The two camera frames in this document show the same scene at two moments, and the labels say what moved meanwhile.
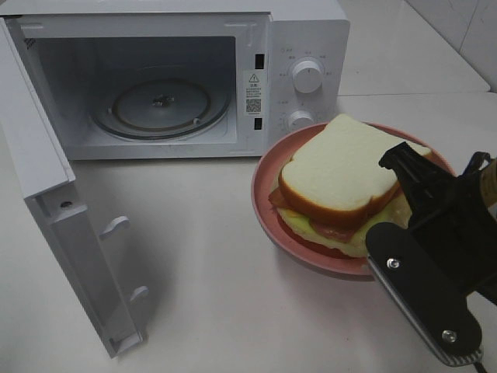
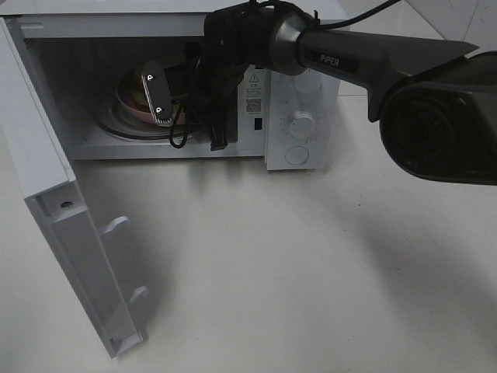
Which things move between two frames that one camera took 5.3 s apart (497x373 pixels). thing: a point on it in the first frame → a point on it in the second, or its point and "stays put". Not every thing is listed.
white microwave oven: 183,79 stays put
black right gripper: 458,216 → 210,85
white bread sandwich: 334,192 → 139,92
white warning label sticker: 253,93 stays put
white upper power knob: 307,76 stays put
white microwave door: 86,259 stays put
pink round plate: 266,176 → 178,117
